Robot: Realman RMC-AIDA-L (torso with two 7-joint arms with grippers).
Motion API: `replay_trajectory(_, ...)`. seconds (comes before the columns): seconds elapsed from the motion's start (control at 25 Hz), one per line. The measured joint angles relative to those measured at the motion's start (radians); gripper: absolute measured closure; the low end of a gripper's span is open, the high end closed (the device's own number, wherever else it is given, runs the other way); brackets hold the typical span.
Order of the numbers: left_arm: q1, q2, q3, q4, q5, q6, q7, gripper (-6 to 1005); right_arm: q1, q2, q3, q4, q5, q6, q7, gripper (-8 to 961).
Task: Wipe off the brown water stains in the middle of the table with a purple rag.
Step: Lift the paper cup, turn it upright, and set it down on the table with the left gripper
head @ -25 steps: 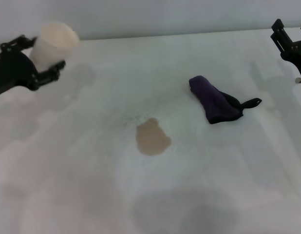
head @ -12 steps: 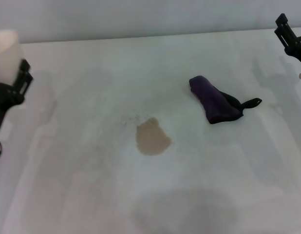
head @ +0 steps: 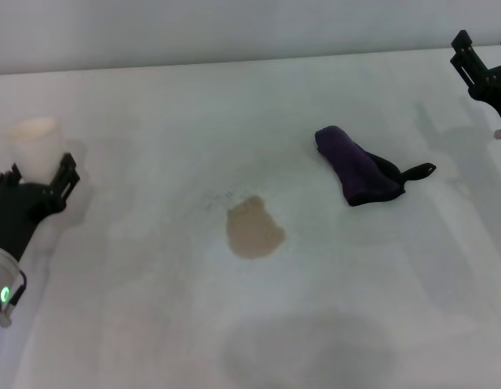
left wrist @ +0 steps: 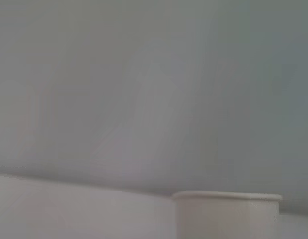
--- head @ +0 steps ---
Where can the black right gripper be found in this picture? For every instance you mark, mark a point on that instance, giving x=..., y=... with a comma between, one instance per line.
x=495, y=85

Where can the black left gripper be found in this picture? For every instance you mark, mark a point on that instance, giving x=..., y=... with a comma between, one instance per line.
x=19, y=215

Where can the white paper cup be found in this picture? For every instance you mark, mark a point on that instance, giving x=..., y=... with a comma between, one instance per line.
x=37, y=144

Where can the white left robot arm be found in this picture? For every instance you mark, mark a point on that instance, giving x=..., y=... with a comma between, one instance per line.
x=0, y=271

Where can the purple rag with black loop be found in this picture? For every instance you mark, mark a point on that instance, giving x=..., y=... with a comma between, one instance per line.
x=358, y=166

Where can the brown water stain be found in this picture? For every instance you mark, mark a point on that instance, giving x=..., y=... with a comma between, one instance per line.
x=252, y=231

